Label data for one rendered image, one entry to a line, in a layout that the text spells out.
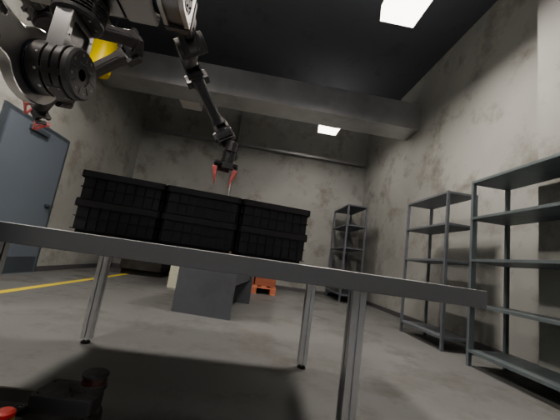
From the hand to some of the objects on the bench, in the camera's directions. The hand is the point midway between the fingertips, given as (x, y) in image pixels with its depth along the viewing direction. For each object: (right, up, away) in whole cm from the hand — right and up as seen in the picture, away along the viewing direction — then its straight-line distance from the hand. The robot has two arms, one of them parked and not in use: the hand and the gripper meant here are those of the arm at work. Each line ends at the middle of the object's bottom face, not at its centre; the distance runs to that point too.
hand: (221, 183), depth 129 cm
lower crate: (-12, -29, +5) cm, 32 cm away
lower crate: (-41, -24, -1) cm, 47 cm away
